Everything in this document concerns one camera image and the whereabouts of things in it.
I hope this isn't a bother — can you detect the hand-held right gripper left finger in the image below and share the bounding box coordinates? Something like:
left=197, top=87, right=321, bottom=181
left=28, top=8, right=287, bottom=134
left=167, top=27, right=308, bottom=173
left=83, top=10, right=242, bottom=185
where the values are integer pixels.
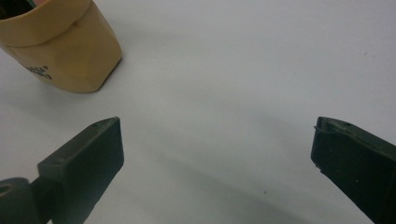
left=31, top=116, right=125, bottom=224

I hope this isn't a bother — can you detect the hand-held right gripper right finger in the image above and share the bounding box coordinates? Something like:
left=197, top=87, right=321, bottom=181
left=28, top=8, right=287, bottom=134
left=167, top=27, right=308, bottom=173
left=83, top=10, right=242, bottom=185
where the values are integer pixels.
left=310, top=116, right=396, bottom=224

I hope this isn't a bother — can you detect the tan pen holder with bear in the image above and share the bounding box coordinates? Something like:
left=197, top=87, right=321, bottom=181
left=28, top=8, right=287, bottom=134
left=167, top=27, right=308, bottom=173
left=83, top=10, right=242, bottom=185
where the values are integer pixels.
left=0, top=0, right=123, bottom=94

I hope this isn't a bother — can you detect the white table mat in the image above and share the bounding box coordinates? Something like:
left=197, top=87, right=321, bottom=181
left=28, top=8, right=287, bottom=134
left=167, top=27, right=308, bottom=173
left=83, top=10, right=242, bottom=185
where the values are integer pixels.
left=0, top=0, right=396, bottom=224

